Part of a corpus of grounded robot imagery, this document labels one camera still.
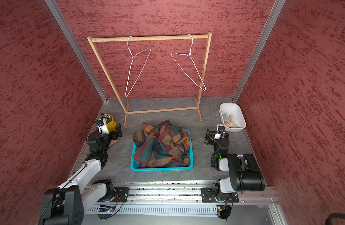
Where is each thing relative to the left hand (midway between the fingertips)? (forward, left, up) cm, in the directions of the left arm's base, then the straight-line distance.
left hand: (113, 127), depth 85 cm
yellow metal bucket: (+5, +5, -7) cm, 10 cm away
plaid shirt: (-13, -33, +1) cm, 35 cm away
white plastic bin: (+19, -84, -14) cm, 87 cm away
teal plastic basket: (-22, -17, -8) cm, 28 cm away
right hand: (+2, -65, -6) cm, 65 cm away
